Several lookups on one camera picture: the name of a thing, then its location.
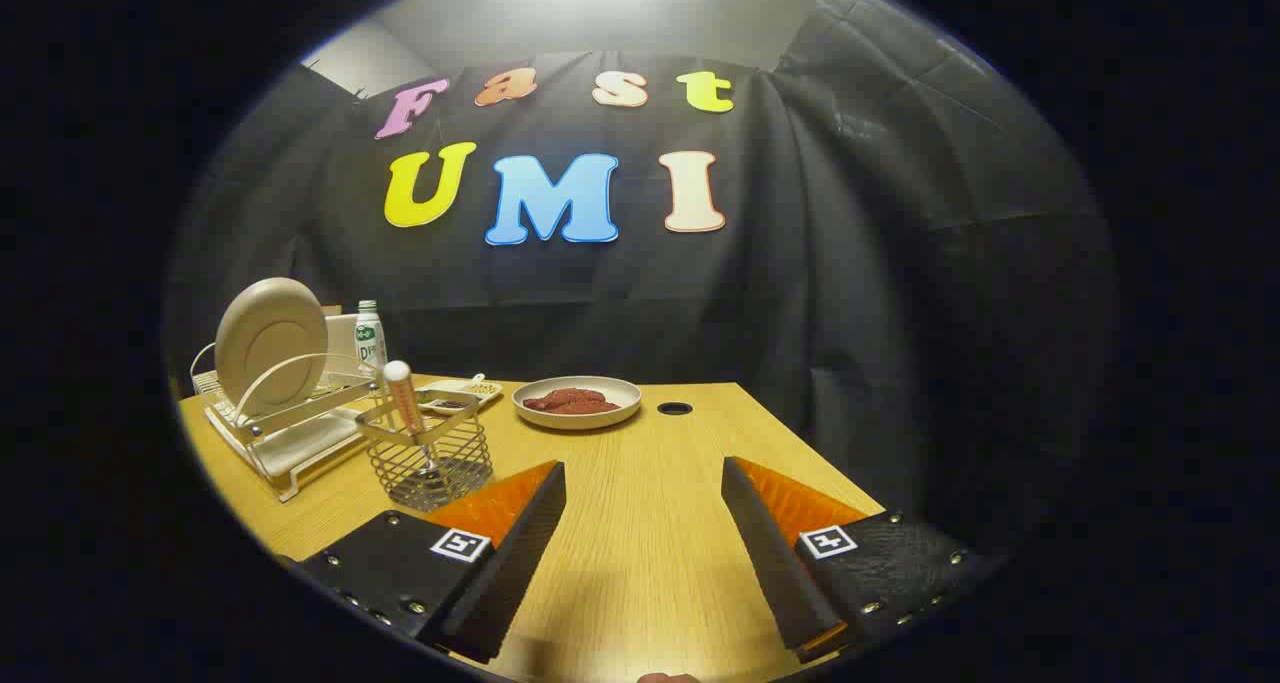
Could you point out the white toaster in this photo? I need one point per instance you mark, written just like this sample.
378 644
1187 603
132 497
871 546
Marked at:
342 338

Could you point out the small beige meat dish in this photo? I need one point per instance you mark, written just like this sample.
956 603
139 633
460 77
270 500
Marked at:
580 419

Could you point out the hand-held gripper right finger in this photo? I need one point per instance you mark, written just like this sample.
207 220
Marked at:
770 553

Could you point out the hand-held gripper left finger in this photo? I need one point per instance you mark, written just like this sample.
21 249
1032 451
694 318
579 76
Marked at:
520 553

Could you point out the large beige plate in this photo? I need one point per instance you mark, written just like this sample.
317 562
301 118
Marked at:
270 338

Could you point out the black backdrop cloth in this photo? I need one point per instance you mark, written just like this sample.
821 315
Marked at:
800 313

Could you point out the white divided dish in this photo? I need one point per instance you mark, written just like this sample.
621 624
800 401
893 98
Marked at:
470 396

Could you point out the red meat slice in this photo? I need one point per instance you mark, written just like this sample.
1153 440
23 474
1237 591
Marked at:
545 401
595 401

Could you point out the white bottle green label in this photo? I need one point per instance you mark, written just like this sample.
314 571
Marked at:
370 348

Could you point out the yellow soybeans portion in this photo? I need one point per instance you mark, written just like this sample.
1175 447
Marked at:
482 389

